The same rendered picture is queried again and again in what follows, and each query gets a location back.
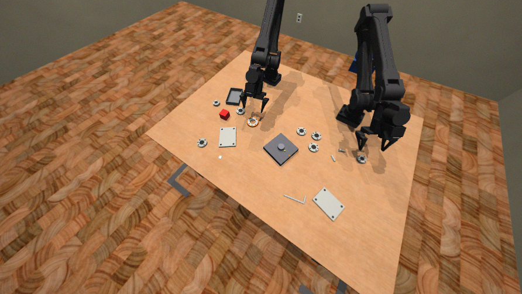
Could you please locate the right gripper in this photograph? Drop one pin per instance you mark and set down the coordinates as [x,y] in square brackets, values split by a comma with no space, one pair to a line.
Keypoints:
[243,98]

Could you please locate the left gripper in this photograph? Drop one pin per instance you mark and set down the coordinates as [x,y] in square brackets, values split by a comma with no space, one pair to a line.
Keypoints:
[360,135]

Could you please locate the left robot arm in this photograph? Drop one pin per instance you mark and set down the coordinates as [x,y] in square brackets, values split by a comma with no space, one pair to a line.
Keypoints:
[373,28]

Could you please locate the white rectangular plate with four holes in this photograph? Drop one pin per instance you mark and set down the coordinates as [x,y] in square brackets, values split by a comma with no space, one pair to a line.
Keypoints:
[328,203]

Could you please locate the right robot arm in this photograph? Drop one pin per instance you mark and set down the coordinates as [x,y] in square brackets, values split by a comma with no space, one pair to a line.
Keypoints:
[267,42]

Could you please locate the red cube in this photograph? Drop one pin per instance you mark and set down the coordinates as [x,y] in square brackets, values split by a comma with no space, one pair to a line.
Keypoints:
[224,114]

